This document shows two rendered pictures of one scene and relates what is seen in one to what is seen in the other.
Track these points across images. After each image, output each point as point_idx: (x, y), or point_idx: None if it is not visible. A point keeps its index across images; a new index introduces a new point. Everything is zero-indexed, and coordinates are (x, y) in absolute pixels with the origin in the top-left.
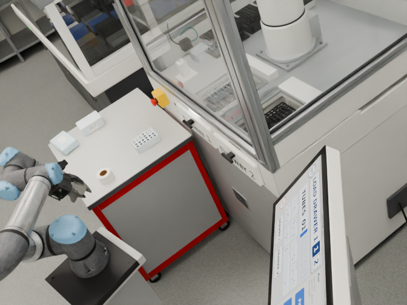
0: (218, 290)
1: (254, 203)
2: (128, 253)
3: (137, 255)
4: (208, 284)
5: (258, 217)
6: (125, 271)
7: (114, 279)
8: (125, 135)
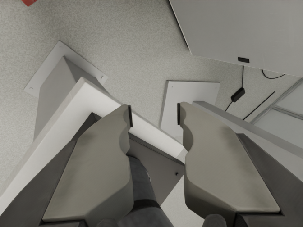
0: (115, 27)
1: (252, 11)
2: (163, 146)
3: (177, 149)
4: (103, 16)
5: (226, 9)
6: (172, 187)
7: (158, 202)
8: None
